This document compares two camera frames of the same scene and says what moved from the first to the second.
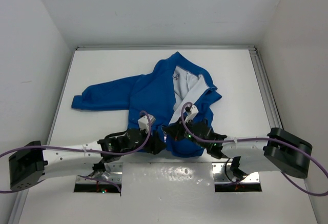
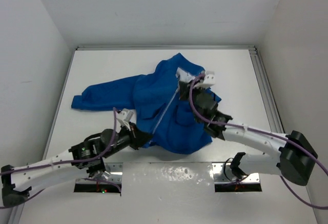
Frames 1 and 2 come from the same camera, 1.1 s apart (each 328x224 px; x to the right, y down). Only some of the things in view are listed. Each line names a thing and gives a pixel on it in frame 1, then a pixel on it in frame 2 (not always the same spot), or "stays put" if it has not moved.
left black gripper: (154, 143) -> (139, 138)
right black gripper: (175, 130) -> (183, 95)
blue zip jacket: (164, 92) stays put
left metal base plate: (115, 170) stays put
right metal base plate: (223, 174) stays put
